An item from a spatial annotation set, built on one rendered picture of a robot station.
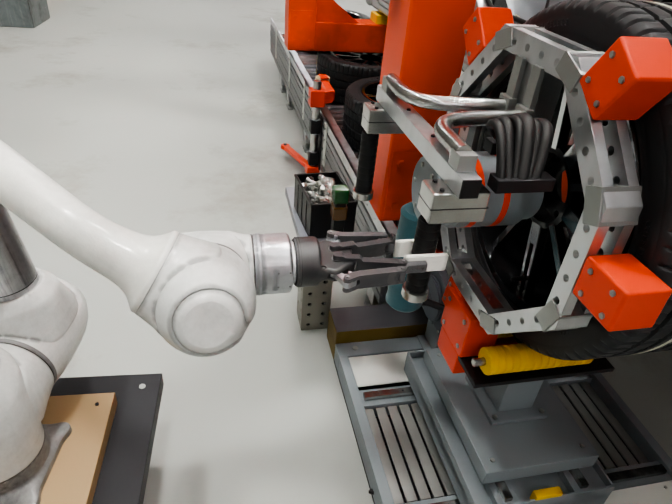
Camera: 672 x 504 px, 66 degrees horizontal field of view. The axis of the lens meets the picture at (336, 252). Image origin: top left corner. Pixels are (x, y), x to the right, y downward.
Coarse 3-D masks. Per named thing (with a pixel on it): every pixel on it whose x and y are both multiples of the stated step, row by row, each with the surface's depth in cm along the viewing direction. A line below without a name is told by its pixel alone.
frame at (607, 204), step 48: (528, 48) 87; (576, 48) 81; (480, 96) 112; (576, 96) 75; (576, 144) 76; (624, 144) 73; (624, 192) 72; (576, 240) 77; (624, 240) 75; (480, 288) 115
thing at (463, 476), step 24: (408, 360) 157; (432, 384) 150; (432, 408) 140; (432, 432) 141; (456, 432) 137; (456, 456) 131; (456, 480) 128; (528, 480) 127; (552, 480) 128; (576, 480) 125; (600, 480) 129
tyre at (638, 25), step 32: (576, 0) 87; (608, 0) 82; (576, 32) 87; (608, 32) 80; (640, 32) 75; (480, 128) 120; (640, 128) 75; (640, 160) 75; (640, 224) 76; (480, 256) 123; (640, 256) 76; (544, 352) 101; (576, 352) 91; (608, 352) 86
